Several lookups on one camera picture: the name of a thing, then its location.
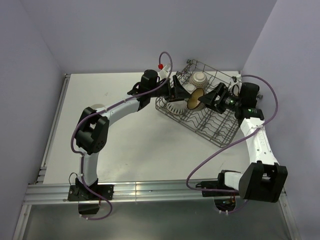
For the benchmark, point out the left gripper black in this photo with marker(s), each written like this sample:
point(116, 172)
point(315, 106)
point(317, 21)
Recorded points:
point(177, 92)

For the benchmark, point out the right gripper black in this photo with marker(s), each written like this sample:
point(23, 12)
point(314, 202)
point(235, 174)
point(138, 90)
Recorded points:
point(222, 90)

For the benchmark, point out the light green bowl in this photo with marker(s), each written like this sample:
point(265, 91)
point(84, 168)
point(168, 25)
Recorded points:
point(189, 88)

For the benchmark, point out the brown beige bowl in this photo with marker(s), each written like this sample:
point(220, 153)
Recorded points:
point(193, 103)

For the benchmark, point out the white bowl striped outside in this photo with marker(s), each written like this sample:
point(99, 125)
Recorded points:
point(177, 107)

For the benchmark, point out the red patterned bowl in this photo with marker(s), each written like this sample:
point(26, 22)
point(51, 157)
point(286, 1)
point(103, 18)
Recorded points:
point(198, 79)

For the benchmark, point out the plain white bowl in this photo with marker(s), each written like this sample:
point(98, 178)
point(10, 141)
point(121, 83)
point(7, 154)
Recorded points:
point(97, 106)

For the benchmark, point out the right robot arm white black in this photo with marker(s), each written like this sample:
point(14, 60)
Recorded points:
point(264, 178)

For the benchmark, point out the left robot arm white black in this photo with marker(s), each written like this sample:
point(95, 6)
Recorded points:
point(91, 132)

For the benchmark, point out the grey wire dish rack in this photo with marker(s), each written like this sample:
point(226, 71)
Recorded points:
point(218, 128)

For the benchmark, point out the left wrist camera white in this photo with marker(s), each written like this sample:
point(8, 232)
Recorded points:
point(164, 70)

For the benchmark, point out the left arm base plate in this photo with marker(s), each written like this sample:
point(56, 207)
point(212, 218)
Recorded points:
point(107, 191)

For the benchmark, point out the aluminium rail frame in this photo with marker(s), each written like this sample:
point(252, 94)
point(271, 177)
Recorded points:
point(148, 159)

